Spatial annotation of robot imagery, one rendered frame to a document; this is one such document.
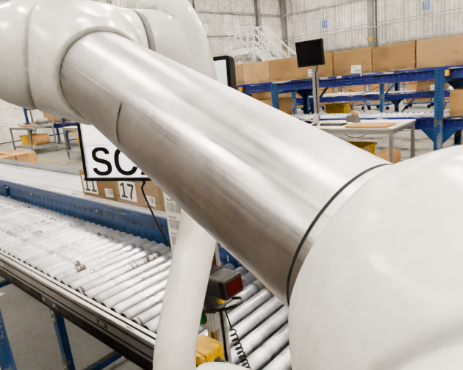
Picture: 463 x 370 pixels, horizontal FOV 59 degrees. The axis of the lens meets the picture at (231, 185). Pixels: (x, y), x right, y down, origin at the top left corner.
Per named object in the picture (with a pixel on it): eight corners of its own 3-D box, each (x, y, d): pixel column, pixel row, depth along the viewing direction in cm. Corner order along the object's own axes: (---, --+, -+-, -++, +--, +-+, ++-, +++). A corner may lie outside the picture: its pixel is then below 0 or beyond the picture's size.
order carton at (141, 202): (117, 202, 235) (112, 173, 230) (158, 189, 255) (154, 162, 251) (161, 212, 208) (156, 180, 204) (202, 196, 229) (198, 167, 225)
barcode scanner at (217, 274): (231, 325, 87) (221, 279, 85) (194, 315, 95) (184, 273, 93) (250, 310, 91) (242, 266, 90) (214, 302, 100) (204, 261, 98)
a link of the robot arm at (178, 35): (195, 118, 74) (123, 123, 66) (176, 18, 73) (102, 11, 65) (239, 98, 63) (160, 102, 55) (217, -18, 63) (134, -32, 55)
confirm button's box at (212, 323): (192, 324, 102) (189, 300, 100) (201, 318, 104) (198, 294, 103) (212, 334, 98) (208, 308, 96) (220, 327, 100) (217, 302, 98)
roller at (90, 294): (86, 308, 159) (79, 301, 162) (185, 258, 196) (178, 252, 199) (86, 299, 157) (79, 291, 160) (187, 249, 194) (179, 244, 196)
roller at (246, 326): (206, 368, 114) (199, 375, 117) (306, 288, 151) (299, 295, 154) (195, 353, 116) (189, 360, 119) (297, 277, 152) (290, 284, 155)
